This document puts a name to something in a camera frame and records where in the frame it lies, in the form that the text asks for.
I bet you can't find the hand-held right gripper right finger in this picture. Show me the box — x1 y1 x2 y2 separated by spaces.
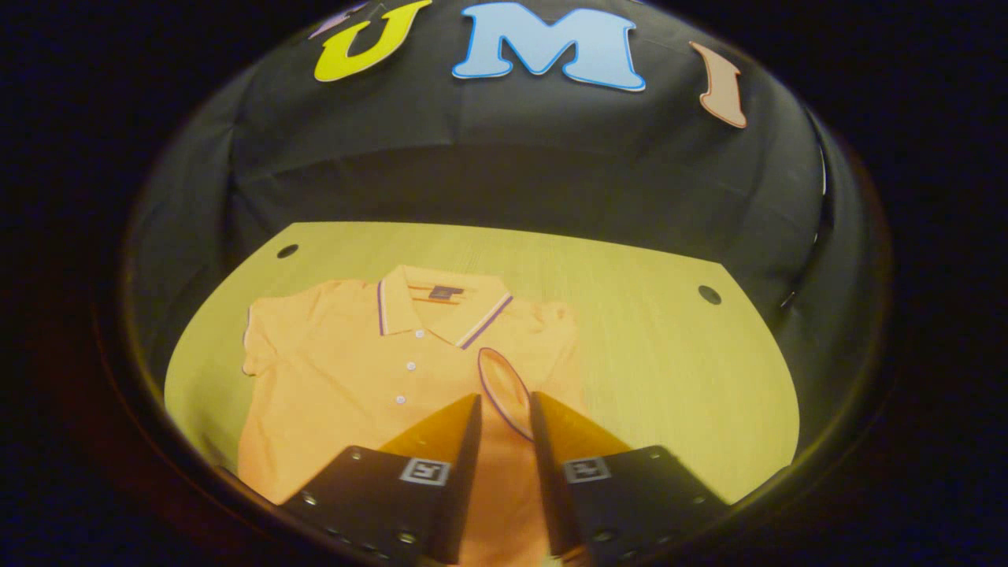
528 391 730 565

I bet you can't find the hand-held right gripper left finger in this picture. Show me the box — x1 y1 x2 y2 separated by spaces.
280 393 484 565

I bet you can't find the orange polo T-shirt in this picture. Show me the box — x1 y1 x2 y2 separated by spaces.
236 265 588 567

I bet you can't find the black backdrop cloth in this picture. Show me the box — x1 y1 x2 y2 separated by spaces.
122 0 887 489

